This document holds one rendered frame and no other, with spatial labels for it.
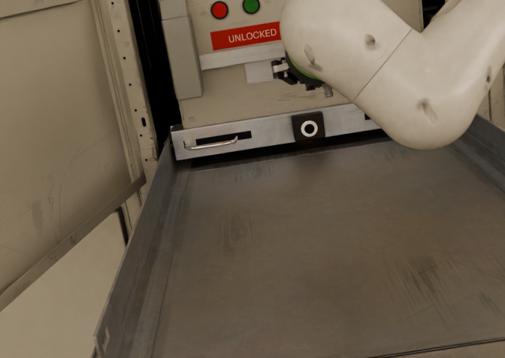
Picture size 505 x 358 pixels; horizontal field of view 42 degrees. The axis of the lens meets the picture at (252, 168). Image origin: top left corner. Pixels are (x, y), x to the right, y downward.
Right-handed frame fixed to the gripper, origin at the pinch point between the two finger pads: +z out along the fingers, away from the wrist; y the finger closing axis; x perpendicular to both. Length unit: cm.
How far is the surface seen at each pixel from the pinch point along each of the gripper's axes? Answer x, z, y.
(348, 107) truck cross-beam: -3.4, 23.0, 8.4
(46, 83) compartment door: 5.2, -3.3, -41.5
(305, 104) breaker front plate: -1.3, 23.5, 0.2
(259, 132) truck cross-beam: -5.4, 23.7, -9.6
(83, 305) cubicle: -35, 29, -51
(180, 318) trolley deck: -29.8, -29.4, -21.7
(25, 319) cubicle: -36, 29, -63
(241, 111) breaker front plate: -0.8, 23.4, -12.5
